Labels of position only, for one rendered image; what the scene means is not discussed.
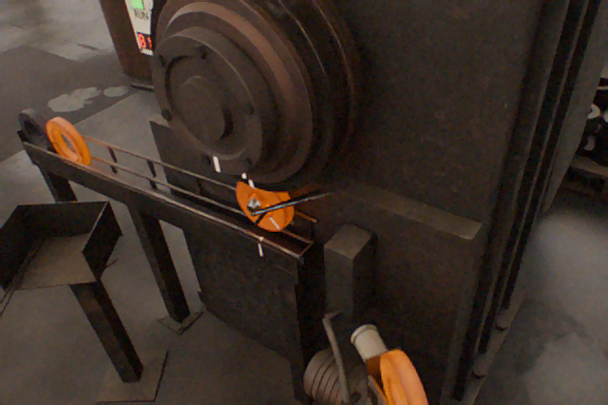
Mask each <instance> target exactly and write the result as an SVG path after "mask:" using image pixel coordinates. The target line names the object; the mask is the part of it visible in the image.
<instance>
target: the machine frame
mask: <svg viewBox="0 0 608 405"><path fill-rule="evenodd" d="M332 1H333V2H334V4H335V6H336V7H337V9H338V10H340V12H341V13H342V15H343V17H344V18H345V21H346V23H347V25H348V27H349V29H350V31H351V36H352V38H354V41H355V44H356V47H357V51H358V54H359V59H360V66H361V73H362V90H361V98H360V103H359V107H358V109H357V112H356V117H355V119H354V125H353V129H352V133H351V138H350V140H349V142H348V145H347V146H346V149H345V151H344V152H343V154H342V155H341V156H340V158H338V159H337V160H336V161H335V162H334V163H333V164H332V165H331V166H330V167H329V168H327V169H326V170H323V172H322V173H321V174H320V175H319V176H318V177H317V178H316V179H315V181H314V182H313V183H311V184H310V185H307V186H305V187H303V188H301V189H299V190H296V191H291V192H288V194H289V197H290V199H293V198H296V197H299V195H301V194H304V193H307V192H311V191H314V190H316V189H319V190H320V193H322V192H327V191H331V190H334V189H335V190H336V193H335V194H331V195H328V197H325V198H320V199H317V200H313V201H309V202H303V203H300V204H296V205H294V209H296V210H298V211H301V213H303V214H306V215H309V216H312V217H314V218H316V219H319V221H318V223H315V222H312V229H313V236H312V238H311V240H312V241H313V240H314V239H315V238H317V239H318V254H319V258H318V259H317V261H316V262H315V263H314V264H313V265H312V266H311V267H310V269H309V270H307V277H309V287H310V298H311V308H312V319H313V340H314V349H315V354H317V353H318V352H320V350H324V349H326V348H328V347H330V348H332V347H331V344H330V342H329V339H328V335H327V332H326V329H325V326H323V323H322V319H323V318H325V317H323V315H326V314H327V313H329V312H328V298H327V282H326V265H325V246H326V244H327V242H328V241H329V240H330V239H331V238H332V236H333V235H334V234H335V233H336V232H337V231H338V230H339V229H341V228H342V226H343V225H344V224H345V223H347V222H348V223H351V224H354V225H357V226H360V228H362V229H365V230H367V231H369V232H371V233H373V235H374V261H373V297H372V303H370V304H369V307H368V308H367V309H366V311H365V312H364V313H363V315H362V316H361V317H360V319H359V320H358V321H357V323H356V324H354V325H349V324H347V323H346V322H344V320H342V319H340V318H334V319H332V327H333V329H334V331H335V334H336V338H337V341H338V344H340V347H341V350H342V354H344V355H345V356H348V357H350V358H352V359H355V360H356V361H358V362H360V363H361V364H362V366H363V364H364V366H365V362H364V360H363V358H362V357H361V355H360V354H359V352H358V349H357V348H356V347H355V346H353V345H352V341H351V338H352V333H353V332H355V331H356V330H357V329H358V328H360V327H361V326H364V325H373V326H375V327H376V329H377V330H378V332H379V337H380V338H381V339H382V341H383V343H384V344H385V346H387V347H388V349H389V350H390V349H392V348H395V347H398V346H400V348H402V352H404V353H405V354H406V356H407V357H408V359H409V360H410V362H411V365H412V366H413V368H414V370H416V372H417V374H418V376H419V379H420V381H421V384H422V386H423V389H424V393H425V396H426V400H427V402H428V405H476V403H477V400H478V397H479V395H480V393H481V391H482V389H483V387H484V385H485V383H486V381H487V379H488V377H489V375H490V372H491V370H492V368H493V366H494V363H495V361H496V358H497V356H498V354H499V352H500V351H501V349H502V348H503V347H504V342H505V340H506V338H507V336H508V334H509V332H510V329H511V326H512V324H513V322H514V320H515V318H516V317H517V316H518V314H519V312H520V310H521V307H522V305H523V300H524V297H525V291H523V290H521V289H519V288H515V285H516V282H517V280H518V279H519V275H520V273H521V269H522V265H523V260H524V255H525V252H526V249H527V246H528V242H529V239H530V236H531V232H533V229H534V225H535V221H536V218H537V216H538V212H539V208H540V205H541V202H542V195H543V192H545V189H546V186H547V182H548V179H549V175H550V172H551V168H552V164H553V162H554V159H555V156H556V151H558V148H559V145H560V141H561V135H562V132H563V129H564V125H565V122H566V118H568V115H569V111H570V107H571V105H572V102H573V97H574V94H575V91H576V88H577V87H578V83H579V80H580V74H581V71H582V68H583V65H584V60H585V57H587V54H588V50H589V47H590V44H591V40H592V37H593V33H594V30H595V27H596V26H597V22H598V19H599V14H600V10H601V6H602V3H603V0H332ZM149 124H150V127H151V131H152V134H153V138H154V141H155V145H157V148H158V150H159V154H160V158H161V161H162V162H165V163H168V164H173V165H176V166H177V167H179V168H182V169H186V170H189V171H191V172H194V173H197V174H200V175H203V176H206V177H209V178H212V179H216V180H218V181H219V182H222V183H227V184H230V185H233V186H237V184H238V182H239V180H238V179H236V178H234V177H233V176H231V175H230V174H226V173H222V172H219V171H216V169H213V168H211V167H209V166H208V167H207V166H205V164H203V163H202V161H201V160H200V159H198V158H196V157H195V156H194V155H193V154H192V153H191V152H190V151H189V149H188V148H187V147H186V146H185V145H183V144H182V143H181V141H180V140H179V139H178V137H177V135H176V134H175V132H174V131H173V129H172V128H171V127H170V126H169V125H168V123H167V121H166V120H165V119H163V117H162V115H161V114H158V115H155V116H154V117H152V118H150V119H149ZM182 233H184V237H185V239H186V243H187V247H188V250H189V253H190V256H191V261H192V263H193V266H194V269H195V273H196V277H197V280H198V282H199V286H200V288H198V291H197V293H198V296H199V299H200V300H201V301H202V302H204V303H205V306H206V309H207V311H208V312H210V313H211V314H213V315H216V316H217V317H219V318H221V320H223V321H224V322H226V323H228V324H229V325H232V326H234V327H235V328H237V329H239V331H241V332H243V333H244V334H247V335H248V337H250V338H252V339H254V340H256V341H257V342H259V343H262V344H263V345H265V346H267V347H268V348H270V349H272V350H273V352H275V353H276V354H279V355H281V356H282V357H285V358H286V359H288V360H289V358H288V352H287V344H286V338H285V332H284V325H283V318H282V312H281V305H280V299H279V293H278V286H277V280H276V273H275V272H274V271H272V270H270V269H268V268H266V267H264V266H262V265H259V264H257V263H255V262H253V261H251V260H248V258H246V257H243V256H241V255H239V254H237V253H235V252H233V251H230V250H227V249H225V248H223V247H220V246H218V245H216V244H214V243H213V242H210V241H208V240H205V239H203V238H201V237H197V236H195V235H193V234H191V233H188V232H186V231H184V230H182Z"/></svg>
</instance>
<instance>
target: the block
mask: <svg viewBox="0 0 608 405"><path fill-rule="evenodd" d="M373 261H374V235H373V233H371V232H369V231H367V230H365V229H362V228H360V226H357V225H354V224H351V223H348V222H347V223H345V224H344V225H343V226H342V228H341V229H339V230H338V231H337V232H336V233H335V234H334V235H333V236H332V238H331V239H330V240H329V241H328V242H327V244H326V246H325V265H326V282H327V298H328V312H330V311H332V310H334V309H340V311H341V313H342V315H341V316H338V317H337V318H340V319H342V320H344V322H346V323H347V324H349V325H354V324H356V323H357V321H358V320H359V319H360V317H361V316H362V315H363V313H364V312H365V311H366V309H367V308H368V307H369V304H370V303H372V297H373Z"/></svg>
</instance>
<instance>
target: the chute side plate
mask: <svg viewBox="0 0 608 405"><path fill-rule="evenodd" d="M23 148H24V149H25V151H26V153H28V155H29V158H30V160H31V162H32V164H34V165H36V163H35V161H36V162H39V163H40V164H43V165H44V166H45V168H46V170H47V171H48V172H51V173H53V174H55V175H58V176H60V177H63V178H66V179H68V180H70V181H72V182H75V183H77V184H78V185H81V186H83V187H85V188H88V189H91V190H93V191H95V192H97V193H101V194H103V195H105V196H107V197H109V199H111V200H114V201H117V202H119V203H123V204H125V202H124V200H128V201H130V202H132V203H134V204H136V205H137V208H138V210H139V211H142V212H143V213H144V214H146V215H149V216H151V217H153V218H156V219H159V220H161V221H163V222H167V223H170V224H172V225H175V226H177V228H178V229H180V230H184V231H186V232H188V233H191V234H193V235H195V236H197V237H201V238H203V239H205V240H208V241H210V242H213V243H214V244H216V245H218V246H220V247H223V248H225V249H227V250H230V251H233V252H235V253H237V254H239V255H241V256H243V257H246V258H248V260H251V261H253V262H255V263H257V264H259V265H262V266H264V267H266V268H268V269H270V270H272V271H275V268H274V265H277V266H279V267H281V268H283V269H285V270H287V271H289V272H291V273H293V274H294V282H295V283H297V284H299V283H300V279H299V270H298V262H297V259H296V258H294V257H290V256H288V255H286V254H284V253H282V252H280V251H278V250H276V249H274V248H272V247H270V246H268V245H266V244H264V242H261V241H257V240H255V239H253V238H251V237H248V236H246V235H243V234H242V233H239V232H238V231H236V230H233V229H231V228H227V226H225V225H222V224H220V223H218V222H214V221H210V220H208V219H205V218H204V217H201V216H198V215H195V214H193V213H190V211H188V210H185V209H182V208H179V207H177V206H175V205H173V204H171V203H167V202H163V201H161V200H158V199H156V198H152V196H150V195H147V194H145V193H142V192H140V191H137V190H135V189H132V188H130V187H128V186H124V185H122V184H119V183H118V182H115V181H112V180H109V179H108V178H105V177H103V176H99V175H97V174H94V173H92V172H90V171H86V170H84V169H82V168H81V167H80V166H77V165H74V164H70V163H67V162H65V161H61V160H59V159H56V158H54V157H51V155H48V154H47V153H44V152H42V151H38V150H36V149H33V148H31V147H28V146H25V145H23ZM36 166H37V165H36ZM125 205H127V204H125ZM259 244H260V245H261V250H262V255H261V254H259V252H260V249H258V245H259Z"/></svg>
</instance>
